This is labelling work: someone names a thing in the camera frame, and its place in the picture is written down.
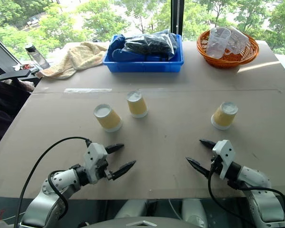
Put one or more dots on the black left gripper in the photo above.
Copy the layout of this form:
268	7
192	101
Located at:
108	172

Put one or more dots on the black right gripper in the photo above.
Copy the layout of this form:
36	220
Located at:
216	166

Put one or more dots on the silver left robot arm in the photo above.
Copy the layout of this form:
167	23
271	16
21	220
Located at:
61	180

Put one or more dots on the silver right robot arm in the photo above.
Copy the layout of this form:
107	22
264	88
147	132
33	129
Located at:
259	190

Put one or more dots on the yellow white paper cup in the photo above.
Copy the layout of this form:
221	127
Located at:
224	117
108	120
137	105

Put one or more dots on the grey robot torso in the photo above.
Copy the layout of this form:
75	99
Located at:
142	222

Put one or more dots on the clear tape strip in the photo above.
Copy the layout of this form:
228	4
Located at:
88	90

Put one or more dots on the blue plastic bin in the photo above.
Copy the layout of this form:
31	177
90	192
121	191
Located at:
142	66

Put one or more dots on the orange woven basket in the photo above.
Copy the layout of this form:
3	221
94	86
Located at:
228	60

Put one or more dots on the cream yellow towel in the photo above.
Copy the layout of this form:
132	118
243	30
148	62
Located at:
80	58

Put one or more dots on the dark bagged items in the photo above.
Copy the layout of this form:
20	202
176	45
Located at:
118	50

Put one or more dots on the clear plastic measuring cup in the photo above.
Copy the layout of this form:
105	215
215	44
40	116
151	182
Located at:
216	46
238	42

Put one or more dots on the clear bag of black items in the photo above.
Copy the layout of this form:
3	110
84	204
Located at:
149	45

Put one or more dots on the dark chair with clothes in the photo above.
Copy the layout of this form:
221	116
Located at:
4	104

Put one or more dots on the clear water bottle black lid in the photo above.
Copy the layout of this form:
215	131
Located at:
38	57

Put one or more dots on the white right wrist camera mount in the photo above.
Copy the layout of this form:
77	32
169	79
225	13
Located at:
224	154

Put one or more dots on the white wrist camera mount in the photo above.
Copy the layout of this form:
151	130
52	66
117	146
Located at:
224	154
95	155

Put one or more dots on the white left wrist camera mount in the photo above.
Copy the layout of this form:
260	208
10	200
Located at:
95	155

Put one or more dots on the black window frame post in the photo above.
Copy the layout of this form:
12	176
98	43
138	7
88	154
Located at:
176	16

